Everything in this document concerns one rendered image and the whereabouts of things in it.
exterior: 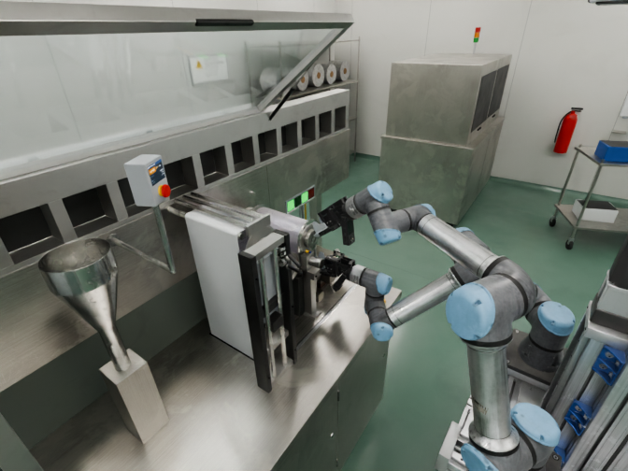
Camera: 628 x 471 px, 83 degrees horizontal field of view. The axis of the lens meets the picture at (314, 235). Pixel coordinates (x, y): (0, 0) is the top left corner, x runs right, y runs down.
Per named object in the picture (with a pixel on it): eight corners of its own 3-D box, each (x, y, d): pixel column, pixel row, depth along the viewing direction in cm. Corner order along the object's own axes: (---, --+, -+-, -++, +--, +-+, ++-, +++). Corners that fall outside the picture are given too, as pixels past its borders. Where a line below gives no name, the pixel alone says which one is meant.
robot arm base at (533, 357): (563, 352, 141) (572, 335, 136) (559, 378, 130) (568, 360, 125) (521, 335, 149) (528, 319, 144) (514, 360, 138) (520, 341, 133)
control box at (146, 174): (163, 207, 79) (151, 164, 74) (135, 206, 80) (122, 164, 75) (178, 194, 85) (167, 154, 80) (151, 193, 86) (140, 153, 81)
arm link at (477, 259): (566, 278, 83) (423, 192, 119) (535, 292, 78) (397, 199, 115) (548, 313, 89) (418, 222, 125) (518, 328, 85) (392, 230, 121)
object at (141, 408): (140, 457, 101) (66, 304, 73) (114, 430, 108) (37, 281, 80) (181, 419, 111) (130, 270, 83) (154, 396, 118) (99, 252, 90)
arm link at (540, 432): (558, 456, 98) (575, 426, 91) (525, 480, 93) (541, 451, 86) (519, 419, 107) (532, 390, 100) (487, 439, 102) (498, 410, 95)
